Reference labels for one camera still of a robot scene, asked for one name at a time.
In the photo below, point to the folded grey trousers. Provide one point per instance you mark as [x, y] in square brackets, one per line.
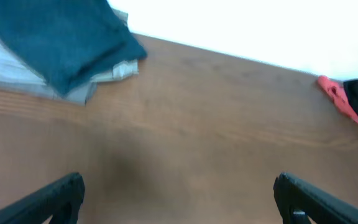
[78, 96]

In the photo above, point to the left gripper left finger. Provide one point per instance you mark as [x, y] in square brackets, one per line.
[58, 202]

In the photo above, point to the red garment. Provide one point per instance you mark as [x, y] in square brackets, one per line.
[338, 96]

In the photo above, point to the navy blue shorts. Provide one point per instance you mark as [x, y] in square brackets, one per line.
[67, 41]

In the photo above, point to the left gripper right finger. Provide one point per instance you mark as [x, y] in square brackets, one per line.
[301, 202]

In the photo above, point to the folded khaki trousers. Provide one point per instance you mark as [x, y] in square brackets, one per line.
[14, 70]

